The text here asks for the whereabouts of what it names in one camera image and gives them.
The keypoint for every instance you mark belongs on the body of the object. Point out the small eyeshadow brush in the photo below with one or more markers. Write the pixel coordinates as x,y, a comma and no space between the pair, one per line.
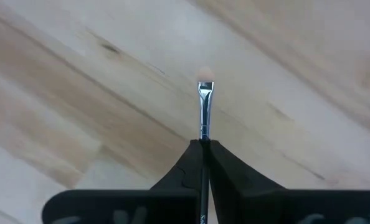
205,109

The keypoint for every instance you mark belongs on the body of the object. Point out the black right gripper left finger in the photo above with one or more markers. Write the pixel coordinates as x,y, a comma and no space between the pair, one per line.
178,186

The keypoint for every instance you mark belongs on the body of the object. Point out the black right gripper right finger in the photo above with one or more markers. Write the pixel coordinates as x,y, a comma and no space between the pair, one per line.
241,193

